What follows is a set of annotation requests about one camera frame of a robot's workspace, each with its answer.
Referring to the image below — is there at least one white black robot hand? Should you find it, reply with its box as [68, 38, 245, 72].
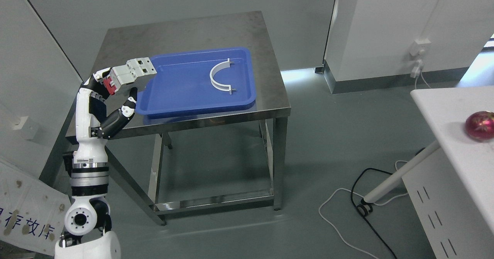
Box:
[73, 68, 137, 169]

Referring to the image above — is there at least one white red circuit breaker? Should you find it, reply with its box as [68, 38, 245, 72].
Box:
[103, 57, 157, 95]

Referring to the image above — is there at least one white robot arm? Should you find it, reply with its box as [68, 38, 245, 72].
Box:
[54, 161, 122, 259]

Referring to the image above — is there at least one stainless steel table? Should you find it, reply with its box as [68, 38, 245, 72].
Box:
[64, 11, 291, 235]

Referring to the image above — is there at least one blue plastic tray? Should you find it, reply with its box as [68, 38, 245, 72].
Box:
[136, 47, 257, 119]

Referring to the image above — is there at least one white labelled board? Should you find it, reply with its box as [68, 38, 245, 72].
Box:
[0, 159, 71, 256]

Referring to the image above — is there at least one white power plug adapter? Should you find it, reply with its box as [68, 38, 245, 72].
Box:
[410, 59, 424, 78]

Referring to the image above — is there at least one white desk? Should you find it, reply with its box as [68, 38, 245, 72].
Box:
[360, 86, 494, 259]

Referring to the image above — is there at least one red patterned ball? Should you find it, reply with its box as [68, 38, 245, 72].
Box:
[465, 111, 494, 141]

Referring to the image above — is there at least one white curved bracket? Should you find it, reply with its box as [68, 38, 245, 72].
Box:
[209, 58, 236, 95]

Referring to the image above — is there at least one black cable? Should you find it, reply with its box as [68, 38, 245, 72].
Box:
[350, 148, 425, 259]

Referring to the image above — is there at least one white cable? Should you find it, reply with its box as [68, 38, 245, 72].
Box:
[319, 72, 433, 259]

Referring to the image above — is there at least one white wall socket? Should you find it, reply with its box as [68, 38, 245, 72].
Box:
[409, 39, 431, 57]

